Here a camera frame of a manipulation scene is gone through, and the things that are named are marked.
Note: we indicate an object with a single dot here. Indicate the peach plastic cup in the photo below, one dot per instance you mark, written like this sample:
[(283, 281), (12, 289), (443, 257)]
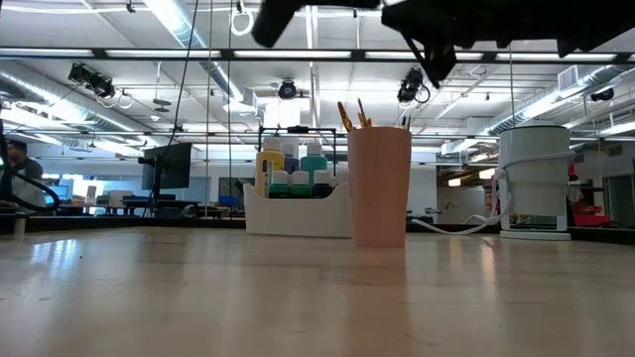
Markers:
[(379, 188)]

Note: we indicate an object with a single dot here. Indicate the black ceiling camera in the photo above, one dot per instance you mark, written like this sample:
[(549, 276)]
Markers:
[(602, 94), (99, 85), (409, 89), (287, 90)]

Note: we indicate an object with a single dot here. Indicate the red storage bin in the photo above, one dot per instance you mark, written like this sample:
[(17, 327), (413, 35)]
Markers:
[(593, 220)]

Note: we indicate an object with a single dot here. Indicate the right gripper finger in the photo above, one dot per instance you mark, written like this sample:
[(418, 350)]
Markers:
[(436, 59)]

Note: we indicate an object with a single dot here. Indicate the silver ventilation duct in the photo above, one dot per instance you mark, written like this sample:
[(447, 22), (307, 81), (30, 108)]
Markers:
[(49, 101), (218, 74), (546, 106)]

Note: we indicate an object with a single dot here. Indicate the white ceiling vent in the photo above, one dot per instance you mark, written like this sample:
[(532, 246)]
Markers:
[(568, 78)]

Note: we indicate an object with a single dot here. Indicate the large purple paint bottle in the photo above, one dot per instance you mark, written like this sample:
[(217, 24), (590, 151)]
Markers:
[(292, 164)]

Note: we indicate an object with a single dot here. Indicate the white plastic bin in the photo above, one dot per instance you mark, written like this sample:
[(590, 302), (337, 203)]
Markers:
[(292, 218)]

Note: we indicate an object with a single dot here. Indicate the white short post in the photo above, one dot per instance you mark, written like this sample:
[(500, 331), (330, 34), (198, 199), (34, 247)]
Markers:
[(20, 225)]

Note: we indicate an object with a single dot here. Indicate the person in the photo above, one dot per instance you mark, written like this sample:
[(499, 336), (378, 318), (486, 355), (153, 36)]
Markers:
[(27, 173)]

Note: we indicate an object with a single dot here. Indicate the small teal paint bottle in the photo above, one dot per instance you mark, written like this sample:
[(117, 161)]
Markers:
[(280, 190)]

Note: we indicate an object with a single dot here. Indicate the black monitor on stand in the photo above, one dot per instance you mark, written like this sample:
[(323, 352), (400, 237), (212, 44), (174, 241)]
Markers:
[(171, 166)]

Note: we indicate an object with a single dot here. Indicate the green paint bottle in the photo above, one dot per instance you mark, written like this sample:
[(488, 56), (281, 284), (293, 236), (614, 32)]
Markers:
[(300, 190)]

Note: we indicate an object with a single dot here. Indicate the large light blue paint bottle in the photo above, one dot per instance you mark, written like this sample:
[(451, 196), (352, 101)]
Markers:
[(313, 166)]

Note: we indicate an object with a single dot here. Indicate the large yellow paint bottle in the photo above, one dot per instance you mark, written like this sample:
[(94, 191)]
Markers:
[(278, 166)]

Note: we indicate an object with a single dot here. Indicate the black paintbrush gold ferrule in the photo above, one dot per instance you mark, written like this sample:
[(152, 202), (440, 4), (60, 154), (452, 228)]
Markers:
[(344, 118)]

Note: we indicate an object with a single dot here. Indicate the white cylindrical desk device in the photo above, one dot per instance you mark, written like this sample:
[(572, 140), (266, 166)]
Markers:
[(533, 168)]

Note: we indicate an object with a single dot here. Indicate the black overhead light bar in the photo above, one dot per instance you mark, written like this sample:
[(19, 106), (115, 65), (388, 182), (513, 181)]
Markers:
[(99, 53)]

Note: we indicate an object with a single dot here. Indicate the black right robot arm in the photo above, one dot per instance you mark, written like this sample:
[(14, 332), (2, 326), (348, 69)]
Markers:
[(595, 25)]

